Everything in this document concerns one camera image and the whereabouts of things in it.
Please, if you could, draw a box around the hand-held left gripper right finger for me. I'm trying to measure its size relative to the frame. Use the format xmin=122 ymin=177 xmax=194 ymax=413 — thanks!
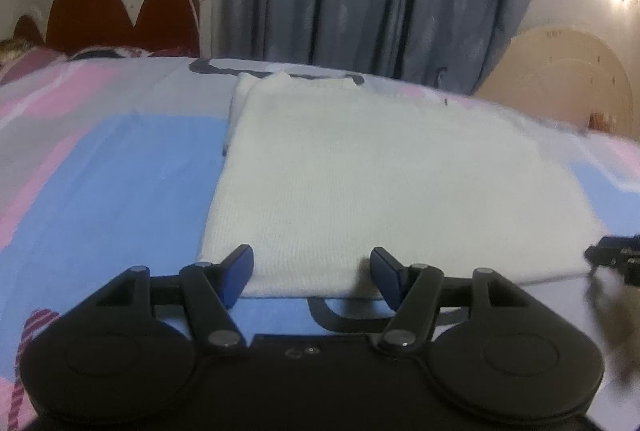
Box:
xmin=369 ymin=247 xmax=523 ymax=356

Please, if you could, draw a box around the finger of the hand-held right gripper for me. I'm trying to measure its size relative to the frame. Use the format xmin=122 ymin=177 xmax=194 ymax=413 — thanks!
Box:
xmin=584 ymin=235 xmax=640 ymax=287

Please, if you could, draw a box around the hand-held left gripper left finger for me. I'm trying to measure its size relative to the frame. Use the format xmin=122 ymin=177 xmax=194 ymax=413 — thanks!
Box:
xmin=92 ymin=244 xmax=255 ymax=356

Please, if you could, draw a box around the white knit sweater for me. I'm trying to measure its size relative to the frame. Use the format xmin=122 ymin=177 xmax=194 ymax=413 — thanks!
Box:
xmin=197 ymin=72 xmax=608 ymax=300

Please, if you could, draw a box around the orange floral cloth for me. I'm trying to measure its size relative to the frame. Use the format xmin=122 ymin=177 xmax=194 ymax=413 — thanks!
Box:
xmin=588 ymin=111 xmax=617 ymax=132

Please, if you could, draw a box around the patterned pink grey bedsheet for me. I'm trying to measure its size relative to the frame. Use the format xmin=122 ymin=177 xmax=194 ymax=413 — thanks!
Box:
xmin=0 ymin=51 xmax=640 ymax=431

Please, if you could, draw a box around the cream round headboard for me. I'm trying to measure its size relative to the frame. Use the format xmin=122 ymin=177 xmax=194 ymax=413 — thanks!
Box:
xmin=474 ymin=26 xmax=636 ymax=135

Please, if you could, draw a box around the dark floral pillow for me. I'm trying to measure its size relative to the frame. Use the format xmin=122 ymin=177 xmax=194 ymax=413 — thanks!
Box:
xmin=67 ymin=45 xmax=153 ymax=60

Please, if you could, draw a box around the red scalloped headboard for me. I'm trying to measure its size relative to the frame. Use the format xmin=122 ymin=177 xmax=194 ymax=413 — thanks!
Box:
xmin=12 ymin=0 xmax=213 ymax=59

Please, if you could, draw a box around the striped pink pillow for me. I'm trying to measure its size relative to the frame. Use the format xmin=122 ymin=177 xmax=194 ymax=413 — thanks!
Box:
xmin=0 ymin=46 xmax=68 ymax=86

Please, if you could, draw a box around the yellow red floral cushion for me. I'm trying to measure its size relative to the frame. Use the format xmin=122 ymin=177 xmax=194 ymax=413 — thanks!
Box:
xmin=0 ymin=38 xmax=32 ymax=64

